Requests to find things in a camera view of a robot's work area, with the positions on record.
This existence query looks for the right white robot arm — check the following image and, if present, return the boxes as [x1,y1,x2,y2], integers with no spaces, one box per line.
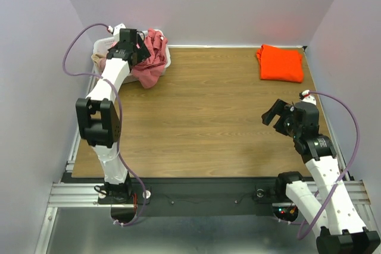
[261,95,380,253]

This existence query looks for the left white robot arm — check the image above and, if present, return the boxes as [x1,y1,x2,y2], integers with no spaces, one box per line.
[76,24,149,203]

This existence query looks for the dark red t shirt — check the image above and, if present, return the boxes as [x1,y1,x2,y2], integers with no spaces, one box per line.
[132,29,168,89]

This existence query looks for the dusty pink t shirt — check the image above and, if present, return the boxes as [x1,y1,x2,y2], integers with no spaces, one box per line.
[98,58,107,74]

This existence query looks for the beige t shirt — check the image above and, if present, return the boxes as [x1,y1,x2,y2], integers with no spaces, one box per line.
[91,53,106,67]

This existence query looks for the folded orange t shirt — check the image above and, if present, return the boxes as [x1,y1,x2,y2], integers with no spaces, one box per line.
[256,44,304,83]

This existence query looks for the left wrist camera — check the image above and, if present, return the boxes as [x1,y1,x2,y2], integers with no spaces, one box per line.
[107,23,126,36]

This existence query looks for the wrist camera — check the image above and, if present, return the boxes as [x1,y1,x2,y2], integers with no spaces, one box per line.
[299,90,317,105]
[107,23,126,36]

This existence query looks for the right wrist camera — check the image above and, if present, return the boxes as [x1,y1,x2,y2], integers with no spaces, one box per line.
[299,90,317,105]

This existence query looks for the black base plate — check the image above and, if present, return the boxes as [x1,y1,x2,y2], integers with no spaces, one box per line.
[98,177,310,225]

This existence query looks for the aluminium frame rail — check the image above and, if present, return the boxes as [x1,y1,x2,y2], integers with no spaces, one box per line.
[33,66,105,254]

